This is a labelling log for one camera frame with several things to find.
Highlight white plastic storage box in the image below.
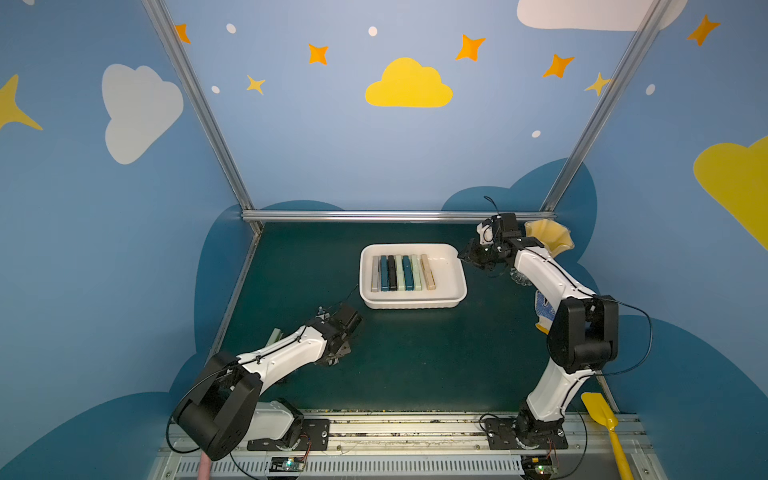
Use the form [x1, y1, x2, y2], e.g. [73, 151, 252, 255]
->
[358, 243, 467, 309]

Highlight teal pliers group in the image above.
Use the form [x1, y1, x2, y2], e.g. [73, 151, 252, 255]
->
[379, 255, 390, 292]
[401, 255, 415, 291]

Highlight beige pliers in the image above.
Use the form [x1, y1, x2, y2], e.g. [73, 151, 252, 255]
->
[419, 254, 436, 291]

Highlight black pliers group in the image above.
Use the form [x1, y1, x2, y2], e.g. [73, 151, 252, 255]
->
[386, 255, 398, 291]

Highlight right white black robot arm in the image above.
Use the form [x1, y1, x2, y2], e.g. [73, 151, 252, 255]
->
[459, 213, 619, 449]

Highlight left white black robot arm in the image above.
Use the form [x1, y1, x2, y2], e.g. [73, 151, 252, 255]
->
[169, 304, 362, 461]

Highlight light green pliers far left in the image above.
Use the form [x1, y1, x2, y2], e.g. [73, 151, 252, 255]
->
[266, 328, 283, 347]

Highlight yellow ruffled glass vase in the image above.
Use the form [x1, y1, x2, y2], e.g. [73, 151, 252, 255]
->
[525, 219, 575, 258]

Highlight blue white work glove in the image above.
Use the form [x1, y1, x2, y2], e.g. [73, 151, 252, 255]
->
[535, 291, 556, 335]

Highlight left green circuit board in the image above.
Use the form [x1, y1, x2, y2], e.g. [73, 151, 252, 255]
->
[268, 456, 307, 474]

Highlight green circuit board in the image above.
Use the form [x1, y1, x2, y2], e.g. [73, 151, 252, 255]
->
[521, 456, 558, 480]
[268, 456, 307, 474]

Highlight purple toy shovel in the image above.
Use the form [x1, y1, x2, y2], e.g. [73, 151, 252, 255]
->
[196, 452, 212, 480]

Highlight yellow toy shovel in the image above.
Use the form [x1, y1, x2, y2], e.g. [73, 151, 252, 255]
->
[581, 392, 634, 480]

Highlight right green circuit board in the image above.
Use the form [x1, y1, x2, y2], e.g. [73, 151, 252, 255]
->
[521, 456, 558, 480]

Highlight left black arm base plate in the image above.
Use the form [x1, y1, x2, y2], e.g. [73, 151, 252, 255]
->
[247, 418, 331, 452]

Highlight aluminium rail base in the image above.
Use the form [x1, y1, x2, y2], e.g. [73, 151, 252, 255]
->
[146, 409, 667, 480]

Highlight aluminium frame rear bar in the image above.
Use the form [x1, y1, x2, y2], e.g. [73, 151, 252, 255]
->
[241, 209, 556, 224]

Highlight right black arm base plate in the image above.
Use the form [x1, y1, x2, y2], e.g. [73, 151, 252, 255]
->
[481, 417, 569, 450]

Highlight left aluminium frame post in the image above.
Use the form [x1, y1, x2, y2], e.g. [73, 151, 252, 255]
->
[142, 0, 263, 237]

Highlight aluminium frame post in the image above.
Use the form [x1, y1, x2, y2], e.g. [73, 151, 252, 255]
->
[142, 0, 263, 237]
[539, 0, 673, 214]

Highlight right aluminium frame post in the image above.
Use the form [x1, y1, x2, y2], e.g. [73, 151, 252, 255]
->
[539, 0, 673, 214]

